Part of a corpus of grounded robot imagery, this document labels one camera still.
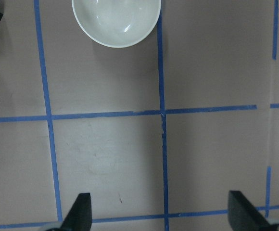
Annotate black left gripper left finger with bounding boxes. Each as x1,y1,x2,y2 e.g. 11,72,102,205
59,193,92,231

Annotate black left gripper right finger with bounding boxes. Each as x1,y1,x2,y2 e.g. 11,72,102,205
228,191,277,231

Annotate white ceramic bowl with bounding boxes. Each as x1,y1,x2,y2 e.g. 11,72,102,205
72,0,162,48

